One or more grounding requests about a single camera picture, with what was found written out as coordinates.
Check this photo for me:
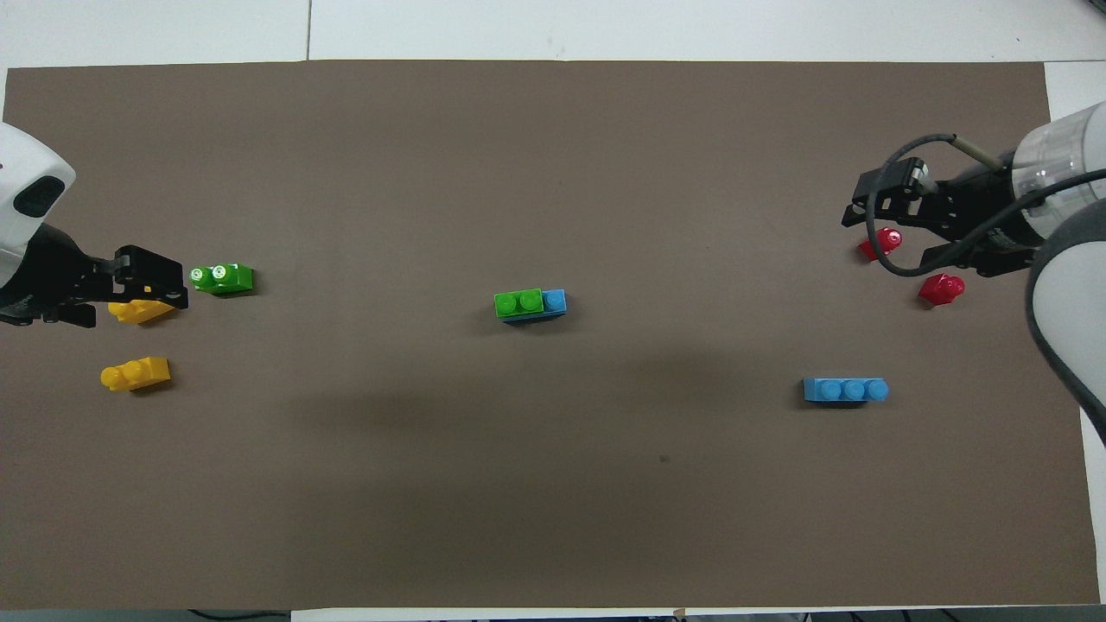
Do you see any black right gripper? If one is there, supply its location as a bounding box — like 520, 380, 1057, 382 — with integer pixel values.
842, 154, 1039, 279

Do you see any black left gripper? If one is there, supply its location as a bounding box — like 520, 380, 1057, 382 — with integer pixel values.
0, 223, 190, 328

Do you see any plain green two-stud brick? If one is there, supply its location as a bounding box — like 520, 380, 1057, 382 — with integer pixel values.
493, 288, 546, 321

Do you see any blue three-stud brick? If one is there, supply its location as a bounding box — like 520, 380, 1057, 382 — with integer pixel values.
500, 289, 569, 326
803, 378, 890, 405

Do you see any red single-stud brick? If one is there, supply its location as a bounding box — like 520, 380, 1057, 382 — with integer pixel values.
918, 273, 967, 307
858, 227, 904, 262

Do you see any yellow two-stud brick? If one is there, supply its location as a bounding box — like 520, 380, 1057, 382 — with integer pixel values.
99, 357, 171, 393
107, 285, 178, 326

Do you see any green brick with white studs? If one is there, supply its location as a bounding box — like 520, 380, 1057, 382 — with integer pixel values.
189, 263, 255, 296

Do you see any brown paper table mat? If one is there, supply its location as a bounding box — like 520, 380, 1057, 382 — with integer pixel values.
0, 59, 1101, 611

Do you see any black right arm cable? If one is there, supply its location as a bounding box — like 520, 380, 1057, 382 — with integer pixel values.
866, 131, 1106, 278

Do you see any black floor cable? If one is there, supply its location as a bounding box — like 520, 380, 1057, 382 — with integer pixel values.
186, 608, 291, 622

